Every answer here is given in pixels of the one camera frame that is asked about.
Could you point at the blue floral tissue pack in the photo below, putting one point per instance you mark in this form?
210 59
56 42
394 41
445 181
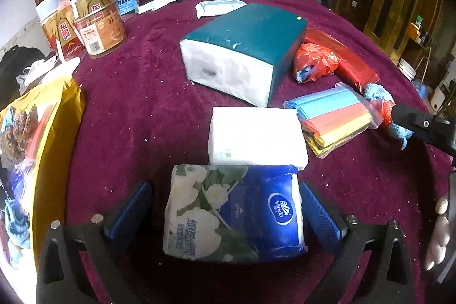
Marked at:
235 211

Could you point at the red wrapped pack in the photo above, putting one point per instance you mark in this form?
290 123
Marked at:
349 58

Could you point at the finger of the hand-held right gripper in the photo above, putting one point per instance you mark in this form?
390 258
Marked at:
424 126

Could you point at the blue microfibre cloth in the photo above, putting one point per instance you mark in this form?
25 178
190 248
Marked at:
377 92
16 222

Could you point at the person's right hand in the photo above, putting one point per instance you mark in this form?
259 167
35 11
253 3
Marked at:
440 232

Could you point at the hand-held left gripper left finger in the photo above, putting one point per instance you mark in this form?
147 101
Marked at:
130 215

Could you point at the teal tissue pack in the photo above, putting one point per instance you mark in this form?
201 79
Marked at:
245 51

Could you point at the blue water bottle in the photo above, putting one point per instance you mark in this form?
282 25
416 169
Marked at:
422 90

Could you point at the blue red yellow cloth pack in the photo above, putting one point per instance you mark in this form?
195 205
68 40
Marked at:
335 118

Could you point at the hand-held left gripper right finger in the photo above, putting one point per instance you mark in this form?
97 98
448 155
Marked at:
320 215

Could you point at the brown label jar red lid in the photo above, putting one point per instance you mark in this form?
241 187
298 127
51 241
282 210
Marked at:
103 29

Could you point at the red plastic bag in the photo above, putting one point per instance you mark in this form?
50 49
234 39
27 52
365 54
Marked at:
315 61

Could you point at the white tissue pack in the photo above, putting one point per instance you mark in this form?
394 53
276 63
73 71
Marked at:
256 140

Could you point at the white bucket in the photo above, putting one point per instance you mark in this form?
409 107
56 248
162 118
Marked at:
406 69

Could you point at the white and blue packet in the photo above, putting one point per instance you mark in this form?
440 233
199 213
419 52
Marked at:
217 6

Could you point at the white paper sheets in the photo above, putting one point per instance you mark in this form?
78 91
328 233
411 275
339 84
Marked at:
160 1

